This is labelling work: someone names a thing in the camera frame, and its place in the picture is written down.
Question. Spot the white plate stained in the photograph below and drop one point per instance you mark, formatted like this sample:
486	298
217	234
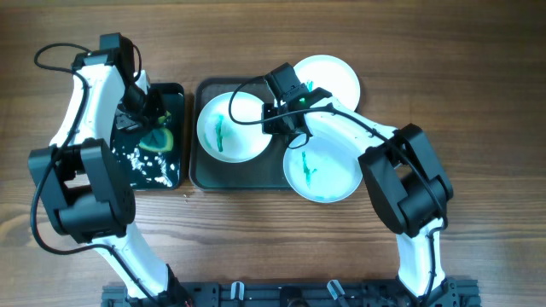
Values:
332	74
225	140

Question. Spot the dark grey serving tray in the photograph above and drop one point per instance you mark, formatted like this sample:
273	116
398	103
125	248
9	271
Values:
208	173

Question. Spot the black water tray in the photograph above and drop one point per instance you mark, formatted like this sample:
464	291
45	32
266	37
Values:
149	170

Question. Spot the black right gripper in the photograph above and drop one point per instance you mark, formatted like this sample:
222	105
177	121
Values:
272	118

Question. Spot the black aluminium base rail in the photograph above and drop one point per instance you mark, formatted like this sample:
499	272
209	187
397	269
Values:
452	292

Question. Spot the green yellow sponge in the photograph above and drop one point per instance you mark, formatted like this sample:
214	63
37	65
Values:
160	139

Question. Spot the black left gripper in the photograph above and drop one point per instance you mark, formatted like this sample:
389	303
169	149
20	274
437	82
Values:
129	120

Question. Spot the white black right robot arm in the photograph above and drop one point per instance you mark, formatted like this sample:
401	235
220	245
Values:
407	185

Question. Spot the light blue plate stained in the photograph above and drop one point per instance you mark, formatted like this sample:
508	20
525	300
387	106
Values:
320	170

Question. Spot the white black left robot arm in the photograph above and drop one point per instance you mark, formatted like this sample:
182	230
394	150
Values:
82	187

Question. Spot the white plate top stained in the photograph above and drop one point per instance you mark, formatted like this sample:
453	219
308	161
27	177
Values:
332	74

